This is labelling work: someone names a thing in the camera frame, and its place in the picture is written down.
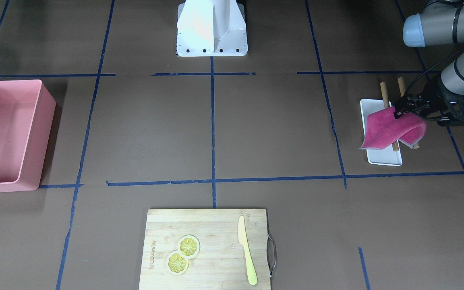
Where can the bamboo cutting board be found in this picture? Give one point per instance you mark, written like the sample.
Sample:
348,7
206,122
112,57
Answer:
220,264

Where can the lemon slice one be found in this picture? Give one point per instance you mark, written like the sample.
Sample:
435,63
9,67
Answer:
189,246

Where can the white rack tray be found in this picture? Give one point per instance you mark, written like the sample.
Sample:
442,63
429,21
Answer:
378,150

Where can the pink microfiber cloth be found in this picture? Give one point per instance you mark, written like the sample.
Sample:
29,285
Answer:
408,129

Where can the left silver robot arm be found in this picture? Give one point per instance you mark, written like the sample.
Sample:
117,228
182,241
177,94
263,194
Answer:
441,22

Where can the pink plastic bin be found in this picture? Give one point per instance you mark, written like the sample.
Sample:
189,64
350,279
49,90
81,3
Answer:
26,117

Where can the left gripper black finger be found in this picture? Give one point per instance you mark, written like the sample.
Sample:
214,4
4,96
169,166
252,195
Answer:
407,104

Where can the yellow plastic knife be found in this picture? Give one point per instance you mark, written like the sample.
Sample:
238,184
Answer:
243,241

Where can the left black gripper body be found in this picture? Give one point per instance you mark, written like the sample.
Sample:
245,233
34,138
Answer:
436,98

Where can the white column with base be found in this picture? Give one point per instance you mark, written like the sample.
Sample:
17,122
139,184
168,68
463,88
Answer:
211,28

